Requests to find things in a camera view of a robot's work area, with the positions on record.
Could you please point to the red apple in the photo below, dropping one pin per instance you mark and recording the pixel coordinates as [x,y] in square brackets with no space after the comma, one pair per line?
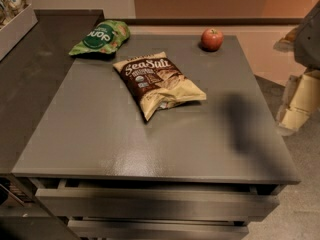
[212,39]

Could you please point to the upper grey drawer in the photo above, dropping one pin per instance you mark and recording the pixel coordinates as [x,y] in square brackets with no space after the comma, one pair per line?
[157,201]

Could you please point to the brown sea salt chip bag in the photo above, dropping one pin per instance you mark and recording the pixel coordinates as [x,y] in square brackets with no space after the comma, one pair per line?
[156,83]

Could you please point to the dark side counter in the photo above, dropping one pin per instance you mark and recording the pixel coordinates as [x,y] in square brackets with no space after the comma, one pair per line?
[30,76]

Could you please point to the green chip bag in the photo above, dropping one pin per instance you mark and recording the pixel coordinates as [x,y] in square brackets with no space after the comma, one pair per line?
[106,38]

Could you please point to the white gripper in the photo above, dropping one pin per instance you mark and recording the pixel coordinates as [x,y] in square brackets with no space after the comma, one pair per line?
[308,40]

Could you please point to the lower grey drawer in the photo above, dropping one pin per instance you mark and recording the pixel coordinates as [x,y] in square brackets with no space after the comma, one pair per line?
[134,230]

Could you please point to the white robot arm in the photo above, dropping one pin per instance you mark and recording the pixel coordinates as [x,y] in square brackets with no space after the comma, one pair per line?
[305,40]

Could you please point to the white snack box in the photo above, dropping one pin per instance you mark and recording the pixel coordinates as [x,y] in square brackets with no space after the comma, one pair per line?
[16,29]

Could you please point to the grey drawer cabinet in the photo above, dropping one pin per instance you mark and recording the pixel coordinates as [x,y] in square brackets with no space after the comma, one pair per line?
[94,131]

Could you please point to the grey drawer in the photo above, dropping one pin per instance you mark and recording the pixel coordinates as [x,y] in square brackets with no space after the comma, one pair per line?
[157,201]
[134,230]

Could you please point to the snack packets in box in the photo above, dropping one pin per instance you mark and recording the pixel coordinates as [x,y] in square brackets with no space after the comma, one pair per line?
[9,9]

